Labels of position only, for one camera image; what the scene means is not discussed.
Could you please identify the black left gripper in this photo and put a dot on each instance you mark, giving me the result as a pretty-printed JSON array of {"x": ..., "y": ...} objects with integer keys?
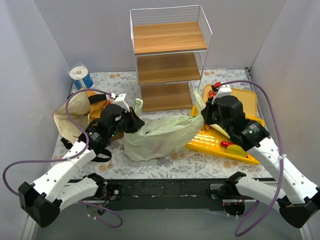
[{"x": 133, "y": 120}]

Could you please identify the white toy leek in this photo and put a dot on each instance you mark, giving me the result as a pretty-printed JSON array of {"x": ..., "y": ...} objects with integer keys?
[{"x": 220, "y": 130}]

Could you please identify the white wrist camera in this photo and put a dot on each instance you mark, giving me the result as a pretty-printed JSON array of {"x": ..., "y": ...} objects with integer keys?
[
  {"x": 220, "y": 89},
  {"x": 120, "y": 101}
]

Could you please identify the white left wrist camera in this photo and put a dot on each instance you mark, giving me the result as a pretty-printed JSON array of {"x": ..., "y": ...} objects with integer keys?
[{"x": 120, "y": 101}]

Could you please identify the red toy donut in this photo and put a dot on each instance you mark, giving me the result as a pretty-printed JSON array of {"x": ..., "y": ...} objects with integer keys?
[{"x": 211, "y": 94}]

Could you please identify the yellow flat tray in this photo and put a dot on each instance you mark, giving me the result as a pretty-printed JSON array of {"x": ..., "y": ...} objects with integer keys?
[{"x": 249, "y": 101}]

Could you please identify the small red toy chili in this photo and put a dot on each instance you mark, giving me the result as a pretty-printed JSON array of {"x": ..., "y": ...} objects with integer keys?
[{"x": 225, "y": 143}]

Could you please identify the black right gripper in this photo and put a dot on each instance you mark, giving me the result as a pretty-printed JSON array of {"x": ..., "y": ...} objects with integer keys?
[{"x": 208, "y": 115}]

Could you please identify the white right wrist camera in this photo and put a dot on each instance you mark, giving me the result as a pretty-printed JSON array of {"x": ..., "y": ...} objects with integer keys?
[{"x": 220, "y": 89}]

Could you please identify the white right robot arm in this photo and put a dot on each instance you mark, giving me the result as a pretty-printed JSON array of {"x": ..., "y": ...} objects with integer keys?
[{"x": 298, "y": 198}]

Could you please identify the yellow red toy mango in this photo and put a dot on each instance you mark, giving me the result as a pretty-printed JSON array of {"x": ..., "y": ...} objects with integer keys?
[{"x": 236, "y": 150}]

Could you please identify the light green plastic bag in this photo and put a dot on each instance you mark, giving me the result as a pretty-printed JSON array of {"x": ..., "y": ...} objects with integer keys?
[{"x": 162, "y": 137}]

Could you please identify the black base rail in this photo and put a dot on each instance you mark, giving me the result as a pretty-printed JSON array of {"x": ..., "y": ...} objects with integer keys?
[{"x": 158, "y": 194}]

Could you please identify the yellow plastic bin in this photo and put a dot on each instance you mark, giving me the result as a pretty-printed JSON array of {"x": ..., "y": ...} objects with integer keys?
[{"x": 208, "y": 141}]

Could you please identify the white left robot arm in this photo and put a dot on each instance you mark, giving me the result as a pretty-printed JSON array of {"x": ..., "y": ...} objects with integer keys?
[{"x": 47, "y": 196}]

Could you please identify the blue wrapped toilet paper roll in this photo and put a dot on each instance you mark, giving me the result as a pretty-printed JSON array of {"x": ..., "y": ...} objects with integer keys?
[{"x": 80, "y": 76}]

